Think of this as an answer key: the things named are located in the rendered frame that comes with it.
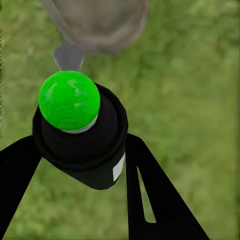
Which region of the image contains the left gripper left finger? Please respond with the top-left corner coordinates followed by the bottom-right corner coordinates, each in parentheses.
top-left (0, 135), bottom-right (43, 240)

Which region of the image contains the pesticide atomizer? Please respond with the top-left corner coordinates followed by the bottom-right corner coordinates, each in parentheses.
top-left (32, 44), bottom-right (129, 190)

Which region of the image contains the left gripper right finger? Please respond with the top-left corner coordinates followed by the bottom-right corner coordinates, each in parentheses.
top-left (125, 133), bottom-right (210, 240)

